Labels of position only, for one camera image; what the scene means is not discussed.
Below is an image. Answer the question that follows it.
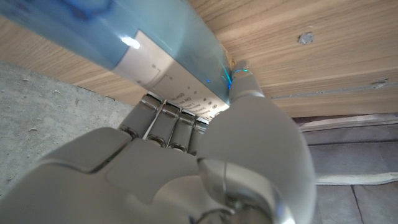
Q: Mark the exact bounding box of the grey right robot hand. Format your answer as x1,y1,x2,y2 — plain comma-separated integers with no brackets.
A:
0,60,317,224

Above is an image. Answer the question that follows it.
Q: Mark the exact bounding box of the paper map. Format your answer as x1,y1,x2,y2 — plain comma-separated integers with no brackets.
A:
0,0,234,121

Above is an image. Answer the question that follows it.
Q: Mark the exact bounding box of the printed living room backdrop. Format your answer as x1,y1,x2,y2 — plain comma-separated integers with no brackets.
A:
292,113,398,224

